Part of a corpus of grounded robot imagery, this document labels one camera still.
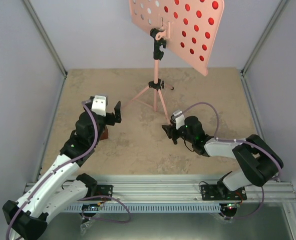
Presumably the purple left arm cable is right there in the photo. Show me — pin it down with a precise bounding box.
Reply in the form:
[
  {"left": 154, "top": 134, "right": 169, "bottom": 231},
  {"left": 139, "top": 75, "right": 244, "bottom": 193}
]
[{"left": 6, "top": 100, "right": 99, "bottom": 240}]

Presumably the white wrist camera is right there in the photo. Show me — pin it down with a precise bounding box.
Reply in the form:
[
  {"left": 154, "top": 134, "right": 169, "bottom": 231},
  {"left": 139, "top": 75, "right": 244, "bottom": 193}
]
[
  {"left": 171, "top": 109, "right": 185, "bottom": 130},
  {"left": 91, "top": 95, "right": 108, "bottom": 117}
]

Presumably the aluminium right corner frame post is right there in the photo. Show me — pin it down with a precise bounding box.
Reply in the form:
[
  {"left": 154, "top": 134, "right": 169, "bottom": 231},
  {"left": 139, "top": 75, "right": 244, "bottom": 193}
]
[{"left": 240, "top": 0, "right": 290, "bottom": 153}]

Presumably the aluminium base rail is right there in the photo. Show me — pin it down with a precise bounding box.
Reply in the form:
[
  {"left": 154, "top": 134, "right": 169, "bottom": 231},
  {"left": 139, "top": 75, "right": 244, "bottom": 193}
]
[{"left": 92, "top": 174, "right": 296, "bottom": 204}]

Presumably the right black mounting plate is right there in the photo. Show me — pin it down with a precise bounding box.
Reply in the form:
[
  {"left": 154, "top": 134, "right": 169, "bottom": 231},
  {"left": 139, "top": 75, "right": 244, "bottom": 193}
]
[{"left": 199, "top": 183, "right": 247, "bottom": 201}]

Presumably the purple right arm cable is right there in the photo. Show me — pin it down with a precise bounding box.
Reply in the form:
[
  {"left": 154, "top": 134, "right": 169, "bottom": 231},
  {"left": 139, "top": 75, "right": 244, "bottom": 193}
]
[{"left": 179, "top": 101, "right": 282, "bottom": 181}]

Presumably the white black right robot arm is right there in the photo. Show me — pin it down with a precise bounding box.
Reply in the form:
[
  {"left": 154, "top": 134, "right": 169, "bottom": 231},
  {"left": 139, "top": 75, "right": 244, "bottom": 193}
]
[{"left": 162, "top": 116, "right": 283, "bottom": 200}]

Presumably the aluminium corner frame post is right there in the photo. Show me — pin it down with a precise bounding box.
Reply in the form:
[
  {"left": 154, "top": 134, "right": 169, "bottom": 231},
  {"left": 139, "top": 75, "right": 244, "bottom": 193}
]
[
  {"left": 22, "top": 0, "right": 68, "bottom": 77},
  {"left": 240, "top": 0, "right": 290, "bottom": 153}
]

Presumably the pink music stand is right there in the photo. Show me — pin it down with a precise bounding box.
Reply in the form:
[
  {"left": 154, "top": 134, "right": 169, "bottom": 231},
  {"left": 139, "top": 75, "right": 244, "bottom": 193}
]
[{"left": 129, "top": 0, "right": 225, "bottom": 118}]

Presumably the aluminium left corner frame post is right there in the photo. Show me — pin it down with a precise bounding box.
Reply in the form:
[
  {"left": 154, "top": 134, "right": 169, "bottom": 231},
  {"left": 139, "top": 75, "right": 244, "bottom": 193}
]
[{"left": 22, "top": 0, "right": 68, "bottom": 77}]

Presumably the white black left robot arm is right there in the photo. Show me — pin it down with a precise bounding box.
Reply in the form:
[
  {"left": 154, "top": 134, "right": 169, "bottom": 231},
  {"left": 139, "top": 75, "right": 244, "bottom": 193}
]
[{"left": 3, "top": 95, "right": 122, "bottom": 240}]

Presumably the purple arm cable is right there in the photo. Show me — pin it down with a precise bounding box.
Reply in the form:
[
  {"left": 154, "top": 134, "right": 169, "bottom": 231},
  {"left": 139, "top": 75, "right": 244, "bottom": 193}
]
[
  {"left": 6, "top": 100, "right": 99, "bottom": 240},
  {"left": 179, "top": 101, "right": 282, "bottom": 181}
]

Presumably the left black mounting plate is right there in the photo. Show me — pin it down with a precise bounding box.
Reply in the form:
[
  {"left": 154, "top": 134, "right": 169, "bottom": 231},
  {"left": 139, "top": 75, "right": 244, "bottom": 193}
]
[{"left": 86, "top": 184, "right": 113, "bottom": 202}]

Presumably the grey slotted cable duct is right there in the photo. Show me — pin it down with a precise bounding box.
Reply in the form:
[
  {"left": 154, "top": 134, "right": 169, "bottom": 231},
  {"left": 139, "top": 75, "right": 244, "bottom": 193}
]
[{"left": 63, "top": 202, "right": 221, "bottom": 214}]

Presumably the black mounting plate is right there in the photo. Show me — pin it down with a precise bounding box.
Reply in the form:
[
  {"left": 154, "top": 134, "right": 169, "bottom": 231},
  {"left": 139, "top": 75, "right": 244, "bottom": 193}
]
[
  {"left": 86, "top": 184, "right": 113, "bottom": 202},
  {"left": 199, "top": 183, "right": 247, "bottom": 201}
]

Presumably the brown wooden metronome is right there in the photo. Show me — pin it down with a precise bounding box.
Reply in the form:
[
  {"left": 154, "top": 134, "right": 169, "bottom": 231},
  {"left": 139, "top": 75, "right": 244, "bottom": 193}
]
[{"left": 98, "top": 126, "right": 109, "bottom": 141}]

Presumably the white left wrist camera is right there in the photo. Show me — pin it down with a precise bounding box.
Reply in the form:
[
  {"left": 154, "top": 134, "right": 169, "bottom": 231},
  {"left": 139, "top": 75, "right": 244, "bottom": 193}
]
[{"left": 91, "top": 95, "right": 108, "bottom": 117}]

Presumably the clear plastic bag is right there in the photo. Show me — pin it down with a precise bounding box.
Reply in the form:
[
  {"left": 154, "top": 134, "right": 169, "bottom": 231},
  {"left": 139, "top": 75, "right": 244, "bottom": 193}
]
[{"left": 80, "top": 218, "right": 97, "bottom": 237}]

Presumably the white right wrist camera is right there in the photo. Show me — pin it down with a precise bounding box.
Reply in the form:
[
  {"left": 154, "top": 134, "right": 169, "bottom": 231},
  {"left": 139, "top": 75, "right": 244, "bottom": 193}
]
[{"left": 171, "top": 109, "right": 185, "bottom": 130}]

